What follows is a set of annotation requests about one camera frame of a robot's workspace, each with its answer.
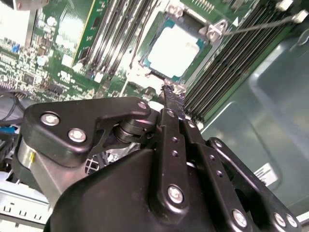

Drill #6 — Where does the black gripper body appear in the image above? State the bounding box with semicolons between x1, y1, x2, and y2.
49;146;202;232

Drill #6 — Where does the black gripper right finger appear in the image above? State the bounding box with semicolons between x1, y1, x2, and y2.
174;90;303;232

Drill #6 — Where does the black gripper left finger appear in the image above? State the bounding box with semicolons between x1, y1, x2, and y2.
22;82;192;221

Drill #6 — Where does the silver CPU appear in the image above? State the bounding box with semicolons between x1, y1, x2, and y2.
139;17;210;80

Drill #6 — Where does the metal locking lever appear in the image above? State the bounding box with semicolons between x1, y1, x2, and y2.
222;17;297;36

